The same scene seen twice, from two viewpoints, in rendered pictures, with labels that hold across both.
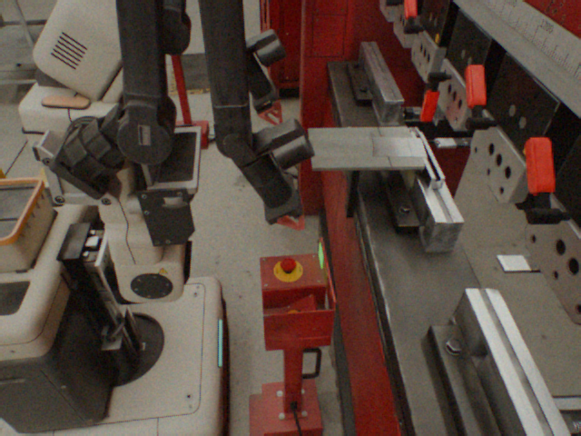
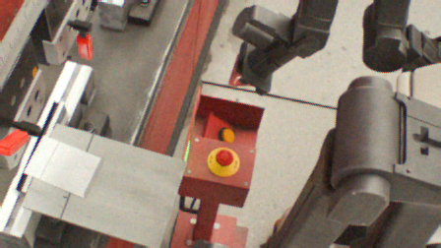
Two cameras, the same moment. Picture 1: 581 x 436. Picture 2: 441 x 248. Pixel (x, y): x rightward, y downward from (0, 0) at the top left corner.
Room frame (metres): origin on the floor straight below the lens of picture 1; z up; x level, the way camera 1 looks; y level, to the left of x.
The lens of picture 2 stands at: (1.27, 0.04, 2.02)
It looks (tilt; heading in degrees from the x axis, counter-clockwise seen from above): 61 degrees down; 187
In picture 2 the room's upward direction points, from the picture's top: 10 degrees clockwise
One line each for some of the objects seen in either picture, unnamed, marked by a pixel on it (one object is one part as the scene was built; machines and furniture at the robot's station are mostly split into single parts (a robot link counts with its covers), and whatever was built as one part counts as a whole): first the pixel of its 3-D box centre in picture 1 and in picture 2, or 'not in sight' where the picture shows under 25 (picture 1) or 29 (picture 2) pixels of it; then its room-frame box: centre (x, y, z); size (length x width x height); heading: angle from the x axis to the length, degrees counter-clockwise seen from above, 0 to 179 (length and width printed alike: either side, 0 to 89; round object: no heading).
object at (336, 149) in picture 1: (362, 147); (104, 184); (0.88, -0.19, 1.00); 0.26 x 0.18 x 0.01; 91
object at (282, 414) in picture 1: (291, 403); (202, 234); (0.62, -0.02, 0.13); 0.10 x 0.10 x 0.01; 5
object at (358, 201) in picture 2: not in sight; (313, 223); (1.01, 0.13, 1.40); 0.11 x 0.06 x 0.43; 6
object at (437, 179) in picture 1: (425, 158); (39, 147); (0.85, -0.34, 0.99); 0.20 x 0.03 x 0.03; 1
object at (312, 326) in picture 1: (294, 292); (221, 149); (0.62, -0.02, 0.75); 0.20 x 0.16 x 0.18; 5
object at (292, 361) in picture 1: (292, 365); (209, 205); (0.62, -0.02, 0.39); 0.05 x 0.05 x 0.54; 5
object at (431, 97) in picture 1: (434, 97); (81, 39); (0.73, -0.28, 1.20); 0.04 x 0.02 x 0.10; 91
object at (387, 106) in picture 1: (378, 80); not in sight; (1.44, -0.33, 0.92); 0.50 x 0.06 x 0.10; 1
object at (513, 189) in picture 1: (533, 132); not in sight; (0.51, -0.34, 1.26); 0.15 x 0.09 x 0.17; 1
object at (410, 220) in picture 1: (394, 190); (73, 174); (0.84, -0.28, 0.89); 0.30 x 0.05 x 0.03; 1
